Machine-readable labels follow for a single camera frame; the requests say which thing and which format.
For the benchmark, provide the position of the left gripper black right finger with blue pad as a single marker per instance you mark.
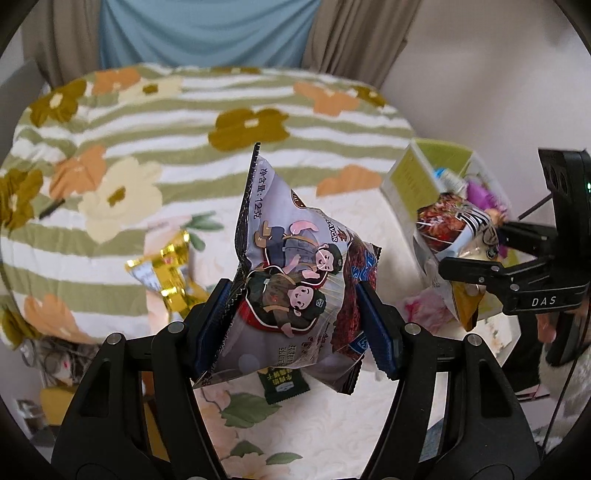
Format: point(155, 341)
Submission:
point(454, 414)

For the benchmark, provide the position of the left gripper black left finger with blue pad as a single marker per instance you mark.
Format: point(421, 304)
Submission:
point(134, 414)

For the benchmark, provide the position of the purple snack bag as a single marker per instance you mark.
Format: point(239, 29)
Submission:
point(486, 200)

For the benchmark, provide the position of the red black striped snack bag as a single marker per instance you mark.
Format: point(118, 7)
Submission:
point(455, 227)

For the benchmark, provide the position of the gold foil snack bag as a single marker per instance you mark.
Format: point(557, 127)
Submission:
point(166, 273)

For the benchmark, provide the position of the dark green small snack packet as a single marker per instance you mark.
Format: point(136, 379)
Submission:
point(281, 384)

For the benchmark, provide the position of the grey cartoon snack bag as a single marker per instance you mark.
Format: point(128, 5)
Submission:
point(292, 303)

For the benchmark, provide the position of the cream orange snack bag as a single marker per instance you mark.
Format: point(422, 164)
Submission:
point(467, 297)

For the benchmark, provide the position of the light blue snack bag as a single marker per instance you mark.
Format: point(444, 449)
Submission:
point(452, 182)

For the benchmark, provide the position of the person's right hand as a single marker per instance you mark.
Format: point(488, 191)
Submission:
point(546, 327)

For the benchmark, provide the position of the yellow box on floor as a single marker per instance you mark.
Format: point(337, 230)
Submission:
point(55, 401)

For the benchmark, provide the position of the green cardboard box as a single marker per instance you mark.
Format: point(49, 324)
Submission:
point(412, 184)

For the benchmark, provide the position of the green floral striped blanket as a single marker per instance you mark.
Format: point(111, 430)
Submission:
point(112, 165)

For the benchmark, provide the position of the right beige curtain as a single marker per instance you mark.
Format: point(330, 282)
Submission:
point(359, 39)

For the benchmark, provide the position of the beige curtain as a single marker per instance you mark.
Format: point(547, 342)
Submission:
point(359, 39)
point(62, 37)

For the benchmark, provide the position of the grey headboard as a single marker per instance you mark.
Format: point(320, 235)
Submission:
point(21, 89)

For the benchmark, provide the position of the left beige curtain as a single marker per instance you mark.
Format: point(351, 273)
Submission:
point(62, 37)

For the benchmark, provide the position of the blue cloth under window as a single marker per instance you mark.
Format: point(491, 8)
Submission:
point(205, 33)

